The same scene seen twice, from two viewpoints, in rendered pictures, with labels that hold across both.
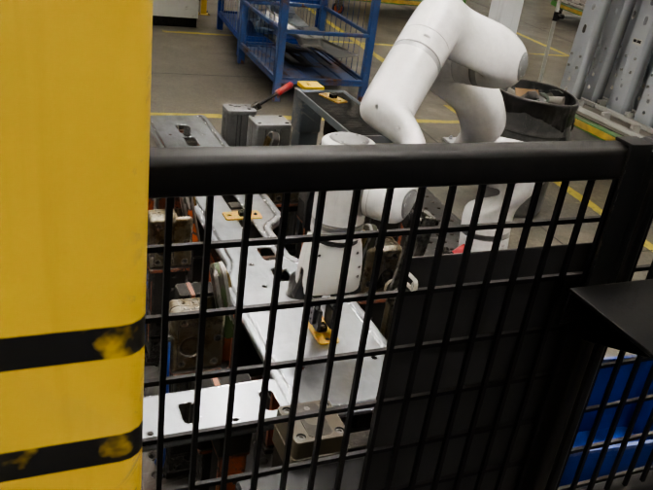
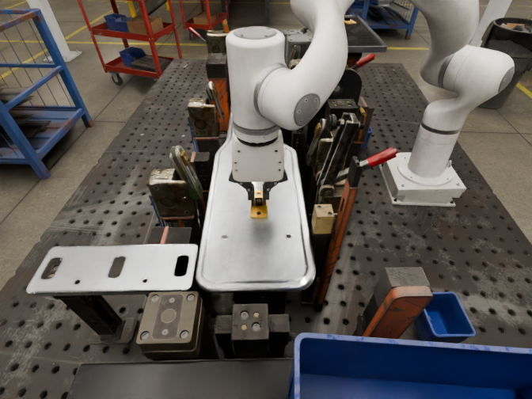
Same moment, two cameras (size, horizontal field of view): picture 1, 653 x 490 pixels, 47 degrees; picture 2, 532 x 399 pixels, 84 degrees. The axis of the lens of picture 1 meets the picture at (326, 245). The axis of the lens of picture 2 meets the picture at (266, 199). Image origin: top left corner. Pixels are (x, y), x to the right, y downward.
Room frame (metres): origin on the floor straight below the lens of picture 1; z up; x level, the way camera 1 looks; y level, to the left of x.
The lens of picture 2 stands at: (0.69, -0.22, 1.47)
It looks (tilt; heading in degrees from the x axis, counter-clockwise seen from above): 45 degrees down; 25
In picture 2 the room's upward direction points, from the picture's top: straight up
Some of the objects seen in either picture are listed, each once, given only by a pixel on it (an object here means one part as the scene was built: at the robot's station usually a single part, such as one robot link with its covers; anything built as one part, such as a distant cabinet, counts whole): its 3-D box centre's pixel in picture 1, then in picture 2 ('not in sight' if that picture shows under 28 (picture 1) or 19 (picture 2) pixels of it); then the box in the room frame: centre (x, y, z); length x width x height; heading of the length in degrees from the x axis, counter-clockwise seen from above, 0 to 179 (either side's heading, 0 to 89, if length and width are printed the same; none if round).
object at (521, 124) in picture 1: (521, 150); (500, 66); (4.34, -1.06, 0.36); 0.54 x 0.50 x 0.73; 112
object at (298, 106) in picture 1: (301, 163); not in sight; (2.10, 0.11, 0.92); 0.08 x 0.08 x 0.44; 26
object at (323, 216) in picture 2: not in sight; (313, 263); (1.08, -0.16, 0.88); 0.04 x 0.04 x 0.36; 26
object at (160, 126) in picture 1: (236, 214); (256, 103); (1.53, 0.21, 1.00); 1.38 x 0.22 x 0.02; 26
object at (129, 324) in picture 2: not in sight; (89, 305); (0.79, 0.26, 0.84); 0.11 x 0.06 x 0.29; 116
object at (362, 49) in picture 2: (347, 114); (351, 32); (1.87, -0.01, 1.16); 0.37 x 0.14 x 0.02; 26
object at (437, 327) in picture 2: not in sight; (437, 321); (1.14, -0.48, 0.74); 0.11 x 0.10 x 0.09; 26
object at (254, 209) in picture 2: (321, 327); (258, 202); (1.10, -0.01, 1.01); 0.08 x 0.04 x 0.01; 26
